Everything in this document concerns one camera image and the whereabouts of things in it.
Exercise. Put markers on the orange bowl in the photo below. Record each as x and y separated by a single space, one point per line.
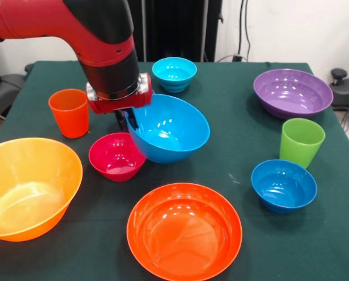
183 231

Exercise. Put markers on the purple bowl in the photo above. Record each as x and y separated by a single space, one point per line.
293 93

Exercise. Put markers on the green cup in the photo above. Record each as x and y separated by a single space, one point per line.
300 146

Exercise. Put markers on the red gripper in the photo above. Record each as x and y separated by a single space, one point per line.
121 104

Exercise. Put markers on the small light blue bowl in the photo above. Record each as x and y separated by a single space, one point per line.
174 73

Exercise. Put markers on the black pedestal leg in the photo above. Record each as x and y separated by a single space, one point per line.
345 90
7 85

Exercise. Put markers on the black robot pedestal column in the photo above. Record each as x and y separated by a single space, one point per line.
177 29

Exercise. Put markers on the pink bowl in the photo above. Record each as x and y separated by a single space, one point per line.
113 158

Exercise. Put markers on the dark green table cloth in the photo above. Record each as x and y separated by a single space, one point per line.
236 140

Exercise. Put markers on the large sky blue bowl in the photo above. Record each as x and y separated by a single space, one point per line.
174 131

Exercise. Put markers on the yellow bowl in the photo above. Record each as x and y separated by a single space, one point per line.
28 187

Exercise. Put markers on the orange cup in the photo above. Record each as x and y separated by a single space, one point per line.
70 117

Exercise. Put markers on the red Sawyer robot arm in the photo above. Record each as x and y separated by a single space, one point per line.
75 29

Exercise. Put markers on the dark blue bowl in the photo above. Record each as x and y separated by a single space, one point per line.
283 187

